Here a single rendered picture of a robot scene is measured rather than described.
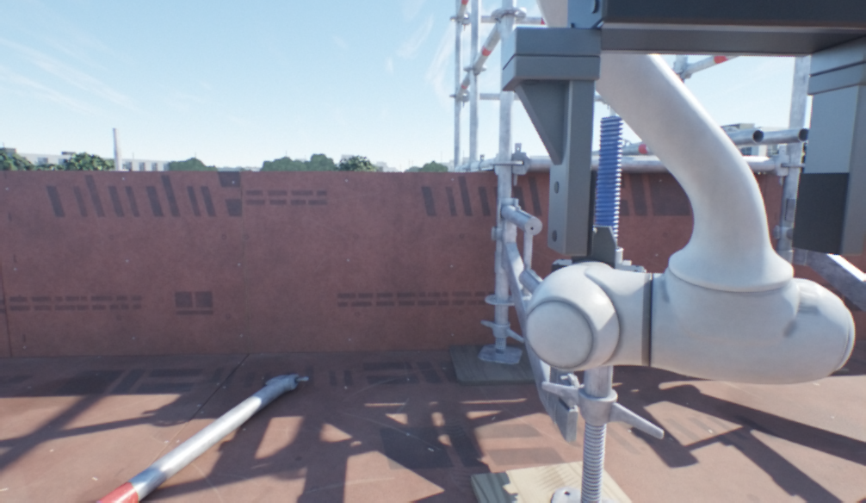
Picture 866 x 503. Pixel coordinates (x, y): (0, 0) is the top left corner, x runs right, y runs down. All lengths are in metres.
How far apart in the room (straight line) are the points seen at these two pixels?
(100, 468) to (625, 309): 1.22
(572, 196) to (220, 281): 1.68
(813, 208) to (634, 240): 1.61
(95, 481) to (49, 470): 0.14
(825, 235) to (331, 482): 1.02
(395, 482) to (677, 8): 1.04
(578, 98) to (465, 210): 1.46
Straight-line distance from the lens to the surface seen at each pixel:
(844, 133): 0.29
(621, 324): 0.49
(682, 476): 1.27
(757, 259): 0.48
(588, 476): 0.97
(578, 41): 0.22
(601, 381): 0.87
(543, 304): 0.46
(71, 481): 1.37
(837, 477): 1.46
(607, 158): 0.79
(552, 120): 0.22
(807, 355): 0.51
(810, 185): 0.29
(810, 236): 0.29
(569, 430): 1.05
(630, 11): 0.22
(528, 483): 1.10
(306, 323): 1.77
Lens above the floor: 0.67
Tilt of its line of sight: 7 degrees down
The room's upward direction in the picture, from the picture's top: straight up
